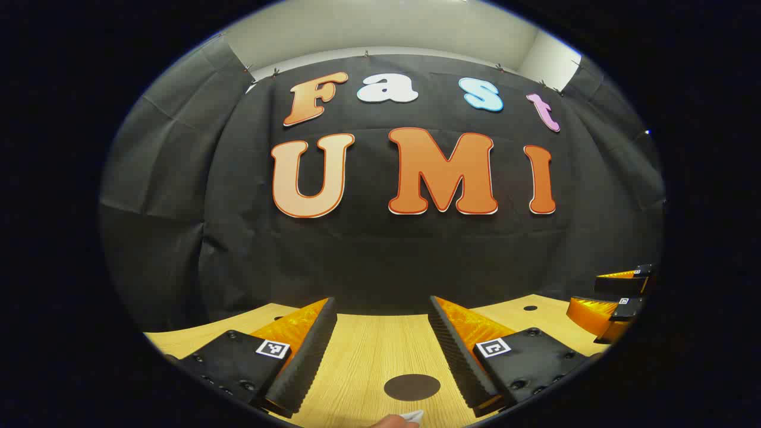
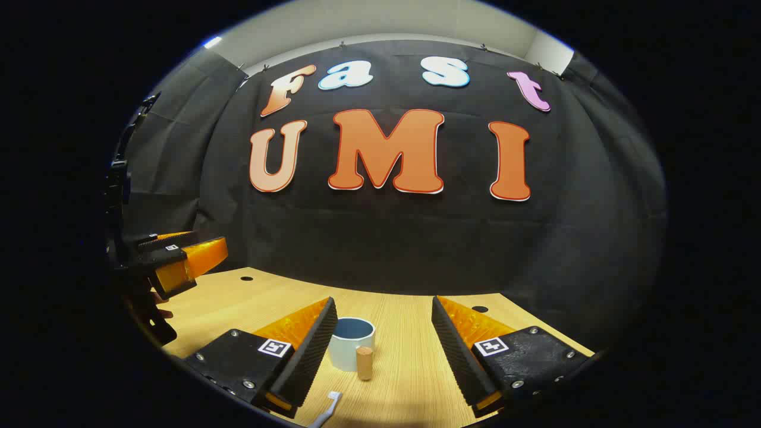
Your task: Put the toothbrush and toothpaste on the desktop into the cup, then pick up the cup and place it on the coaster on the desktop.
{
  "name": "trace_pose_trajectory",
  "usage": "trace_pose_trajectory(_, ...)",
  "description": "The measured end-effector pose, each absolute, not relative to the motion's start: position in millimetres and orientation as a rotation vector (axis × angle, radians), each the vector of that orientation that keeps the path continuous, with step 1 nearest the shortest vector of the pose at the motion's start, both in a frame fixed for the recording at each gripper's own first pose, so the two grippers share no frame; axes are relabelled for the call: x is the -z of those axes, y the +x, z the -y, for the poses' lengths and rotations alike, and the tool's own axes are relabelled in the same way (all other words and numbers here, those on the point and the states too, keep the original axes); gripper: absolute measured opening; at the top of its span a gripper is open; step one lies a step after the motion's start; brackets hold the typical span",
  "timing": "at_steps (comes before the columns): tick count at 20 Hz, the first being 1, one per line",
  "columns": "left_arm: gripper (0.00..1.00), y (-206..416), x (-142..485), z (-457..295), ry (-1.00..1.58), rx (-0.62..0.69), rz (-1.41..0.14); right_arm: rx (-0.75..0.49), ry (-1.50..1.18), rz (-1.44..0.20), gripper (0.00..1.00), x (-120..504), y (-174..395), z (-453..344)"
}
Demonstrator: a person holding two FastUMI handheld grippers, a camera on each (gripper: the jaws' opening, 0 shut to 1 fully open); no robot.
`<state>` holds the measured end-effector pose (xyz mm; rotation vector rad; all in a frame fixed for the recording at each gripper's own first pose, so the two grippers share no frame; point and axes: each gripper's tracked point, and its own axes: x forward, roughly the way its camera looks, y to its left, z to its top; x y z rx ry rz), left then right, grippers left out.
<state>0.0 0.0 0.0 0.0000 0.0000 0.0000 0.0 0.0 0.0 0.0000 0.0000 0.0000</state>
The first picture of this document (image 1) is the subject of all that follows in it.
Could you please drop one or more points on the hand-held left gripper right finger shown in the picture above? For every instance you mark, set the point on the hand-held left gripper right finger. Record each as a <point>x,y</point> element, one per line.
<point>458,356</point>

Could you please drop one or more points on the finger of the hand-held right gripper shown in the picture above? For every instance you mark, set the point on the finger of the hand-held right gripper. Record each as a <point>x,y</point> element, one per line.
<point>627,309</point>
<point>618,284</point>

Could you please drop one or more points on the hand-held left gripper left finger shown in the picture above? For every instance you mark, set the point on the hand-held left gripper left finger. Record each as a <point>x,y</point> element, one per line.
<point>306,362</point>

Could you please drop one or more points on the dark round coaster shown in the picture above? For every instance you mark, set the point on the dark round coaster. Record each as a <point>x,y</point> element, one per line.
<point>412,387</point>

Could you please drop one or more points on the white toothpaste tube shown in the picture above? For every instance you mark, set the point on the white toothpaste tube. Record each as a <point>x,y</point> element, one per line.
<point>412,416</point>

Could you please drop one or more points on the wooden desktop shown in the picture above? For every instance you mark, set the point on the wooden desktop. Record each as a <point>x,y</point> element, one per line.
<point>368,351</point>

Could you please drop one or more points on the black backdrop cloth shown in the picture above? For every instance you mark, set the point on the black backdrop cloth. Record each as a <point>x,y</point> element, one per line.
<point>380,255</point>

